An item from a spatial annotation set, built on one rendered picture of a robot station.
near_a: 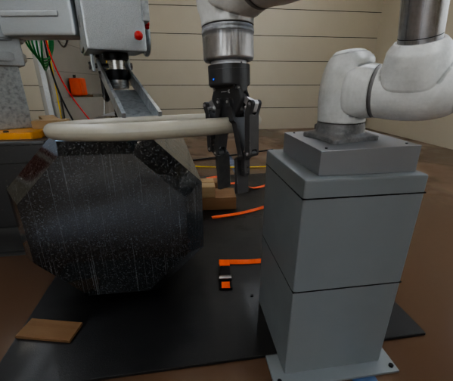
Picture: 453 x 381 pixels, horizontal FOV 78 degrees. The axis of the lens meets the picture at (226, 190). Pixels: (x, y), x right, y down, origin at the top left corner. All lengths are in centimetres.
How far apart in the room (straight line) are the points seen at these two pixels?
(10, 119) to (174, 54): 484
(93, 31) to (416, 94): 106
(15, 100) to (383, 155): 206
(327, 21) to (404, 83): 663
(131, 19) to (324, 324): 133
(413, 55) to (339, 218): 46
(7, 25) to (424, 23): 198
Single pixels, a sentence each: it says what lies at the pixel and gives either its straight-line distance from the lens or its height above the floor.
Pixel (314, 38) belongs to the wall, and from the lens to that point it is 734.
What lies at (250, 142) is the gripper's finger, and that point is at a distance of 50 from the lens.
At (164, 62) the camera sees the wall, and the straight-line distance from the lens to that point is 669.
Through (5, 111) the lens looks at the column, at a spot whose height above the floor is 89.
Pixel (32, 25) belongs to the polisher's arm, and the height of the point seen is 135.
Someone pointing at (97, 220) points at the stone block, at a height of 49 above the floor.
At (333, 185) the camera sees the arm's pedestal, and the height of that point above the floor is 78.
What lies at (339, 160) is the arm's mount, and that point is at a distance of 89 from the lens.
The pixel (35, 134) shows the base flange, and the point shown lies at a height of 77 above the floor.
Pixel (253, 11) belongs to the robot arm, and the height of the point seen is 116.
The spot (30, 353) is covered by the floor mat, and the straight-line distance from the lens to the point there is 157.
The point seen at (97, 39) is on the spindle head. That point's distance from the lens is 126.
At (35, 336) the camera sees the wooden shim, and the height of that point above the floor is 3.
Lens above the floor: 106
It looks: 21 degrees down
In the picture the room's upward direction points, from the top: straight up
